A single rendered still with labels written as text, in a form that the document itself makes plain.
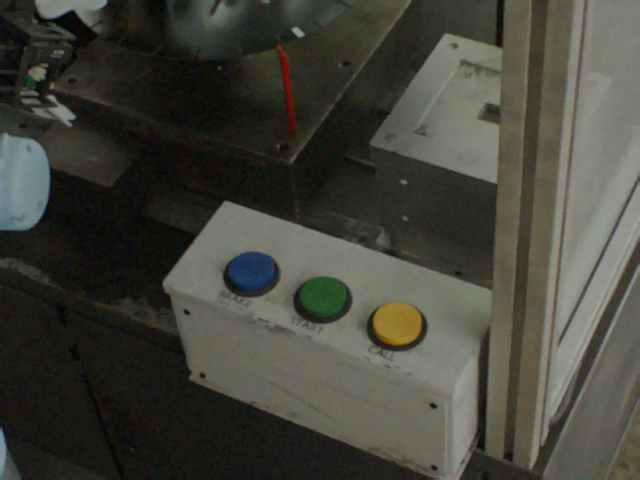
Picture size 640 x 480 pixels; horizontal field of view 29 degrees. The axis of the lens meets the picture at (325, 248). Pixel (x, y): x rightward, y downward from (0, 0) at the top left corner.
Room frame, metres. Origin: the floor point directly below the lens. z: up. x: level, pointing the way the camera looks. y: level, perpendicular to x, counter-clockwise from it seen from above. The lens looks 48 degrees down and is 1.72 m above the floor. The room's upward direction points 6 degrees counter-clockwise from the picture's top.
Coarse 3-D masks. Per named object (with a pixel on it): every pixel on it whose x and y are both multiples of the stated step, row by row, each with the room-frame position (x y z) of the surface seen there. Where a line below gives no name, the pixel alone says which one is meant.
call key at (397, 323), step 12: (384, 312) 0.65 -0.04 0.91; (396, 312) 0.65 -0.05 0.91; (408, 312) 0.65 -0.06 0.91; (384, 324) 0.64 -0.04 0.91; (396, 324) 0.64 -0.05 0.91; (408, 324) 0.63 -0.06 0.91; (420, 324) 0.63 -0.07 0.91; (384, 336) 0.63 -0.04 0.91; (396, 336) 0.62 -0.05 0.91; (408, 336) 0.62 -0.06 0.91
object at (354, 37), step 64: (384, 0) 1.14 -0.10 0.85; (192, 64) 1.07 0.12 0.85; (256, 64) 1.06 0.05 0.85; (320, 64) 1.04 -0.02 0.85; (384, 64) 1.08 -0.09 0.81; (0, 128) 1.10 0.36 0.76; (64, 128) 1.02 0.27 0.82; (128, 128) 1.01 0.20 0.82; (192, 128) 0.97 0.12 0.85; (256, 128) 0.95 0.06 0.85; (320, 128) 0.95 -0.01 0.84; (64, 192) 0.96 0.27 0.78; (128, 192) 0.94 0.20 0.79; (192, 192) 0.96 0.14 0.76; (256, 192) 0.92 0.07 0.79; (320, 192) 0.95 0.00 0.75
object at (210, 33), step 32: (128, 0) 1.06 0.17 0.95; (160, 0) 1.05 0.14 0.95; (192, 0) 1.05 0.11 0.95; (224, 0) 1.04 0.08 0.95; (256, 0) 1.04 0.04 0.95; (288, 0) 1.03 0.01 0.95; (320, 0) 1.02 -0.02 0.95; (352, 0) 1.02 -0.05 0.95; (96, 32) 1.01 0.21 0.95; (128, 32) 1.01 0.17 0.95; (160, 32) 1.00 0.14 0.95; (192, 32) 1.00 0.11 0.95; (224, 32) 0.99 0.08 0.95; (256, 32) 0.98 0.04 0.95; (288, 32) 0.98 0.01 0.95
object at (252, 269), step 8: (240, 256) 0.73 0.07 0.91; (248, 256) 0.73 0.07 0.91; (256, 256) 0.73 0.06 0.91; (264, 256) 0.73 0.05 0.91; (232, 264) 0.72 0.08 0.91; (240, 264) 0.72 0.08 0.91; (248, 264) 0.72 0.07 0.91; (256, 264) 0.72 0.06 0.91; (264, 264) 0.72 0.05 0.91; (272, 264) 0.72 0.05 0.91; (232, 272) 0.71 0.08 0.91; (240, 272) 0.71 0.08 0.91; (248, 272) 0.71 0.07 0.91; (256, 272) 0.71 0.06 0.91; (264, 272) 0.71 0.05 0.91; (272, 272) 0.71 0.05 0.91; (232, 280) 0.70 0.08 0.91; (240, 280) 0.70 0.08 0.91; (248, 280) 0.70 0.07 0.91; (256, 280) 0.70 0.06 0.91; (264, 280) 0.70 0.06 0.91; (272, 280) 0.70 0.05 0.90; (240, 288) 0.70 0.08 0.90; (248, 288) 0.70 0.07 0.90; (256, 288) 0.70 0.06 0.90
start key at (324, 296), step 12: (324, 276) 0.70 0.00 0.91; (312, 288) 0.68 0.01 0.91; (324, 288) 0.68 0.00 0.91; (336, 288) 0.68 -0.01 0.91; (300, 300) 0.67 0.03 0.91; (312, 300) 0.67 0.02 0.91; (324, 300) 0.67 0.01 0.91; (336, 300) 0.67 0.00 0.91; (312, 312) 0.66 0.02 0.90; (324, 312) 0.66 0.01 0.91; (336, 312) 0.66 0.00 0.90
